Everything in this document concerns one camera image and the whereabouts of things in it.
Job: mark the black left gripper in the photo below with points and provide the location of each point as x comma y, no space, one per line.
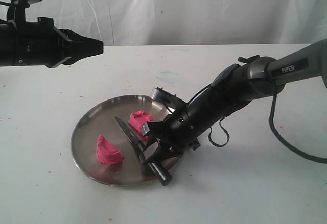
52,45

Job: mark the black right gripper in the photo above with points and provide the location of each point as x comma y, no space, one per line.
182,128

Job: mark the pink dough lump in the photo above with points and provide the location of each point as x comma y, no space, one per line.
136,120
107,153

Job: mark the black knife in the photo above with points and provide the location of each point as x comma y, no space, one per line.
158,169

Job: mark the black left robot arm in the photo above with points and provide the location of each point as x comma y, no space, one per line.
18,46

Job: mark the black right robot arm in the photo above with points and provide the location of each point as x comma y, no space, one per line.
233,89

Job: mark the round steel plate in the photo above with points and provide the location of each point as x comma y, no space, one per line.
100,120

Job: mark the white backdrop curtain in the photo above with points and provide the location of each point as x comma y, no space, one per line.
188,22

